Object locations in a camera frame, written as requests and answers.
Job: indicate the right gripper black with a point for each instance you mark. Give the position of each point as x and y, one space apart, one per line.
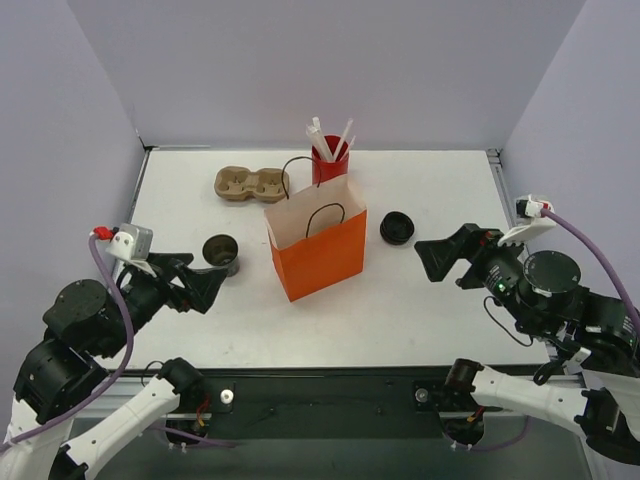
477 257

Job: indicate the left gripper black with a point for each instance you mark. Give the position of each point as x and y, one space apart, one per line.
175 279

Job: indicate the orange paper bag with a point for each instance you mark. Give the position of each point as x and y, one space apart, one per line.
318 236

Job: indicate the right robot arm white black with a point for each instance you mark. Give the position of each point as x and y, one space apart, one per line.
591 386

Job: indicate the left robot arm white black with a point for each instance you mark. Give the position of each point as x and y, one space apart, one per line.
60 375

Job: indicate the wrapped white straw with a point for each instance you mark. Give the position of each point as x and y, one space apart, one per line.
347 149
318 140
343 137

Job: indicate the red straw holder cup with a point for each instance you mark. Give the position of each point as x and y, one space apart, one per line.
322 170

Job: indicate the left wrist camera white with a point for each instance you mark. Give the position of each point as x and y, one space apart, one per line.
128 243

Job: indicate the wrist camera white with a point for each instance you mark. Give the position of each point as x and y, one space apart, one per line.
128 243
531 222

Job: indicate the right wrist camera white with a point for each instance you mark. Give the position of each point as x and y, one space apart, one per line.
531 222

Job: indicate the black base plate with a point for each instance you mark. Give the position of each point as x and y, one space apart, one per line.
319 404

